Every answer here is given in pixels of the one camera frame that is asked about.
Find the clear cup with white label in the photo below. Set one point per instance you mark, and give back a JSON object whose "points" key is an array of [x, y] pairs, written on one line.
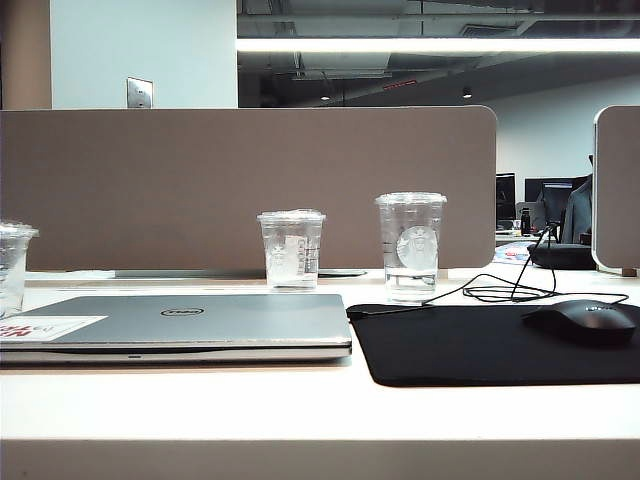
{"points": [[12, 270]]}

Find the short clear cup with logo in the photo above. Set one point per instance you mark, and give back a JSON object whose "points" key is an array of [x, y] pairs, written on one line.
{"points": [[292, 250]]}

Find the tall clear cup with logo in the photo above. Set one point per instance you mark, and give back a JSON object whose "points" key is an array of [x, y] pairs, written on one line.
{"points": [[411, 245]]}

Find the silver Dell laptop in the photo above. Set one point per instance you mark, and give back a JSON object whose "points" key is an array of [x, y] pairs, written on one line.
{"points": [[225, 325]]}

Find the wide brown desk partition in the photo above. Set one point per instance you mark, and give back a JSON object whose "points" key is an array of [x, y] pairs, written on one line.
{"points": [[250, 170]]}

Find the black mouse pad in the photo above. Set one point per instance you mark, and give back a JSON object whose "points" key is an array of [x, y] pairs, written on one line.
{"points": [[450, 345]]}

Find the red ceiling sign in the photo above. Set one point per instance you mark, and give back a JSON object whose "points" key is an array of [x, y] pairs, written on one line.
{"points": [[400, 84]]}

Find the narrow black monitor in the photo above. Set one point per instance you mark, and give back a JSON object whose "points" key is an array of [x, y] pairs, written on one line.
{"points": [[505, 195]]}

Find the colourful printed paper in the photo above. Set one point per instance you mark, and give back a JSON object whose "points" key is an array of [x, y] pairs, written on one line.
{"points": [[510, 254]]}

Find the dark bottle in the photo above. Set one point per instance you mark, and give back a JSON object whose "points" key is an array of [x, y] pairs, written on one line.
{"points": [[525, 222]]}

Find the black ceiling spotlight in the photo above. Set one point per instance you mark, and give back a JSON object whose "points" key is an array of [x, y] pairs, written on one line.
{"points": [[467, 92]]}

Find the ceiling light strip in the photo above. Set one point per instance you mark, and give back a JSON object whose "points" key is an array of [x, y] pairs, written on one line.
{"points": [[425, 44]]}

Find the wide black monitor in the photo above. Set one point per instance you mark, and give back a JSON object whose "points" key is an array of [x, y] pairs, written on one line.
{"points": [[555, 200]]}

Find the black zip pouch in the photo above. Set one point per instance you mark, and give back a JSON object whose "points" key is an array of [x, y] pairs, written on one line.
{"points": [[570, 256]]}

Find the grey jacket on chair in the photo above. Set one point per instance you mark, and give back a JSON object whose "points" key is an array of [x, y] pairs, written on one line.
{"points": [[579, 215]]}

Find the black computer mouse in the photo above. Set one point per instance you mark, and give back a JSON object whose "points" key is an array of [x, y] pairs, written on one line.
{"points": [[580, 320]]}

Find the narrow brown desk partition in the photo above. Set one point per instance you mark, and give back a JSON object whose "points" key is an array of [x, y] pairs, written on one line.
{"points": [[620, 190]]}

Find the metal wall plate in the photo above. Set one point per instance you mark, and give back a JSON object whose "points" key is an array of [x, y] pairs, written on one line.
{"points": [[140, 92]]}

